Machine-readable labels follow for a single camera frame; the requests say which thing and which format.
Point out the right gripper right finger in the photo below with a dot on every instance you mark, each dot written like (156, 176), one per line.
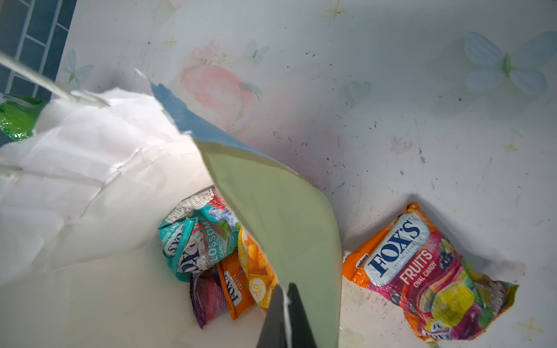
(301, 335)

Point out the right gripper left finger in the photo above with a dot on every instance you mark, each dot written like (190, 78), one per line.
(273, 333)

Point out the Fox's fruits candy bag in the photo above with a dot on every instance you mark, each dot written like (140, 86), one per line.
(413, 265)

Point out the green floral paper bag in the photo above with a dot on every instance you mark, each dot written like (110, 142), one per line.
(82, 264)

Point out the green snack bag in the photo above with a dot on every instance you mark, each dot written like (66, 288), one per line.
(19, 115)

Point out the orange Fox's candy bag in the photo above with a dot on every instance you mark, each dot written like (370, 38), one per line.
(247, 277)

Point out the teal Fox's blossom candy bag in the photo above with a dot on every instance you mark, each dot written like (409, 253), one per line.
(199, 232)

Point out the purple snack packet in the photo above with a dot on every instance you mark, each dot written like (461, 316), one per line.
(207, 296)

